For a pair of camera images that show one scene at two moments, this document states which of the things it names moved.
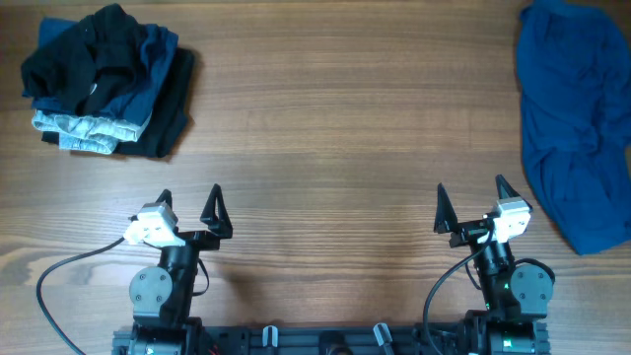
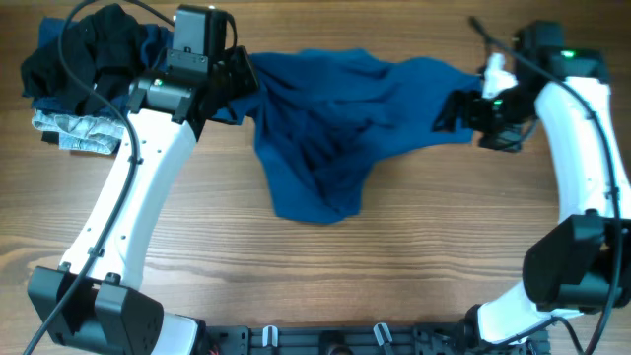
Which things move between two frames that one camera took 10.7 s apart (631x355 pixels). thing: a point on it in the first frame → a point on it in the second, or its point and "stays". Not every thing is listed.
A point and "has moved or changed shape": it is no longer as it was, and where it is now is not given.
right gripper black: [447, 221] → [508, 140]
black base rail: [320, 339] stays
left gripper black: [218, 224] → [247, 82]
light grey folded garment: [88, 134] stays
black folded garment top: [95, 61] stays
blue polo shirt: [576, 115] has moved or changed shape
